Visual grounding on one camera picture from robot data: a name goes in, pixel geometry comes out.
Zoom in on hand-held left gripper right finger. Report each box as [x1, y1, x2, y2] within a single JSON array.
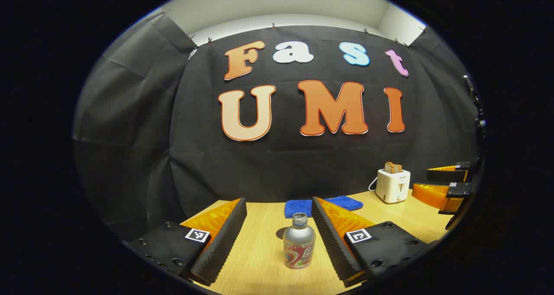
[[312, 196, 438, 288]]

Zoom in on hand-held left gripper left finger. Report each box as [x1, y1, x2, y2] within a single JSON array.
[[130, 198, 247, 287]]

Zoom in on silver water bottle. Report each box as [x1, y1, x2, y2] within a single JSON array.
[[283, 213, 316, 269]]

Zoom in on blue towel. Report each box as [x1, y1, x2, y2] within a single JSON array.
[[284, 196, 364, 218]]

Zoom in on white toaster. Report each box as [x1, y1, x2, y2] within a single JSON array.
[[376, 168, 411, 204]]

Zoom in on black backdrop cloth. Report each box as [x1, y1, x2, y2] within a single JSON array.
[[74, 14, 481, 244]]

